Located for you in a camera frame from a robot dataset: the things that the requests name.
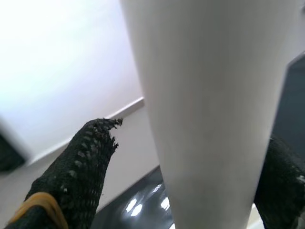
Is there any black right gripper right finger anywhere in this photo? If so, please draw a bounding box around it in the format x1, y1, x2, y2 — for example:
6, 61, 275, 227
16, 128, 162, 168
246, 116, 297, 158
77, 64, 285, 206
254, 137, 305, 229

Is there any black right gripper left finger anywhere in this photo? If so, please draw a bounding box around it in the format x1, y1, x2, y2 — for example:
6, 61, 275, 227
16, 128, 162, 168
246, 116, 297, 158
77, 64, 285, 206
7, 116, 123, 229

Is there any white plastic table leg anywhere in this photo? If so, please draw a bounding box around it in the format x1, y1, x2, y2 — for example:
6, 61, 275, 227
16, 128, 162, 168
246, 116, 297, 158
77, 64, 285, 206
120, 0, 305, 229

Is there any clear tape cross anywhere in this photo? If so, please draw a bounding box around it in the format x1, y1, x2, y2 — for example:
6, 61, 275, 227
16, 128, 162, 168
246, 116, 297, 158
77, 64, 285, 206
119, 181, 172, 215

